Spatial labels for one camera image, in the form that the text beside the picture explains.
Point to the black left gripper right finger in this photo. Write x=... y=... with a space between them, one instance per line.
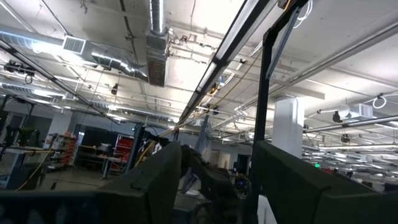
x=295 y=193

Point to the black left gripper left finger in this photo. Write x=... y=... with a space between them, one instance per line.
x=149 y=193

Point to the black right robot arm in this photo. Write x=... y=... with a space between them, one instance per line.
x=214 y=186

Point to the red storage shelf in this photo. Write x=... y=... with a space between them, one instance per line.
x=123 y=152

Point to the white square column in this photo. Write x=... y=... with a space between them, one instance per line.
x=287 y=127

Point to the grey ceiling pipe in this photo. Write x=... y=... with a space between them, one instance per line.
x=351 y=123

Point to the shelf with orange bins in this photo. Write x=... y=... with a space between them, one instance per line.
x=66 y=151

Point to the white ceiling air unit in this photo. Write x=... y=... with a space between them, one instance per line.
x=357 y=112

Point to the grey workbench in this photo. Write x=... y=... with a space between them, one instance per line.
x=18 y=152

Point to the black ceiling track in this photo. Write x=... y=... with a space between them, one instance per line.
x=62 y=84

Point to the grey flat panel bar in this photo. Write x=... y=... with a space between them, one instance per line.
x=281 y=43

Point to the long black-framed light bar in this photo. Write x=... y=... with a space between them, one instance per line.
x=230 y=43

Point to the white vent grille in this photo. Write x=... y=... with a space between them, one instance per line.
x=74 y=45

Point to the blue metal post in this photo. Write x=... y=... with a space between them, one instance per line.
x=136 y=149

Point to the rectangular metal air duct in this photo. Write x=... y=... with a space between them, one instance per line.
x=157 y=62

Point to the silver spiral air duct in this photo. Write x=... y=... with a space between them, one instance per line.
x=105 y=57

